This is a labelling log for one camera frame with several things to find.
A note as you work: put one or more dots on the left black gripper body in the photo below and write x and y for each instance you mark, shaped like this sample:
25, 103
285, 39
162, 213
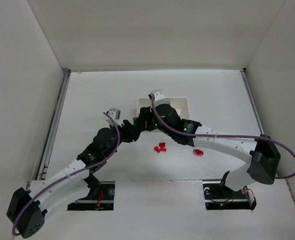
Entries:
127, 128

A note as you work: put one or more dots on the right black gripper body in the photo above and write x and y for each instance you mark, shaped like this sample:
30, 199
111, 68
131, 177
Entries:
146, 118

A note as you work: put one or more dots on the green lego plate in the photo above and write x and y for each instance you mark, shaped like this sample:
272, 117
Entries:
134, 120

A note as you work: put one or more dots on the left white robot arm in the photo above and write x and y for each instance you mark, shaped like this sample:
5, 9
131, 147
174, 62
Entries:
29, 208

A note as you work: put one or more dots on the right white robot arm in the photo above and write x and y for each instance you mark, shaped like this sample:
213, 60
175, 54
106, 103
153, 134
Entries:
260, 156

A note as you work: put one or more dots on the red lego pieces cluster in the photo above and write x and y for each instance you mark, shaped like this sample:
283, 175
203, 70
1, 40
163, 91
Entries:
160, 148

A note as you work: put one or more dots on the white three-compartment tray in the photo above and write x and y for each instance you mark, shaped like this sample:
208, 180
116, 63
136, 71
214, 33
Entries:
180, 104

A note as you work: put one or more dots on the red lego piece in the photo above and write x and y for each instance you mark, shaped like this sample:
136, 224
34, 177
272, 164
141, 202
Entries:
198, 152

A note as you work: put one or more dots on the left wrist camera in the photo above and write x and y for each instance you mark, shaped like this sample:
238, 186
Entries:
112, 116

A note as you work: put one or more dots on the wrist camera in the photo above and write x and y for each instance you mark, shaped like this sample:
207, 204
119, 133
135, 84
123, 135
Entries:
159, 98
112, 116

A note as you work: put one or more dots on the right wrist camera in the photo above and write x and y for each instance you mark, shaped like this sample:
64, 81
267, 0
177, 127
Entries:
159, 98

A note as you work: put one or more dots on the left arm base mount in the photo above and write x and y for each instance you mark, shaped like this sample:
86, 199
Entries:
99, 198

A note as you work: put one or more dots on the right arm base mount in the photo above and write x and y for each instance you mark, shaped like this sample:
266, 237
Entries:
219, 197

